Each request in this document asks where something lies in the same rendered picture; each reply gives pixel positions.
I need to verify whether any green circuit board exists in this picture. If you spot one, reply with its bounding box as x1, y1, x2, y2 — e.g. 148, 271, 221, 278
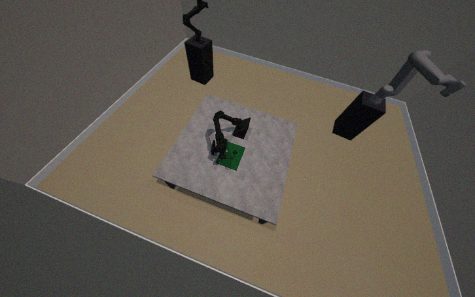
215, 141, 245, 171

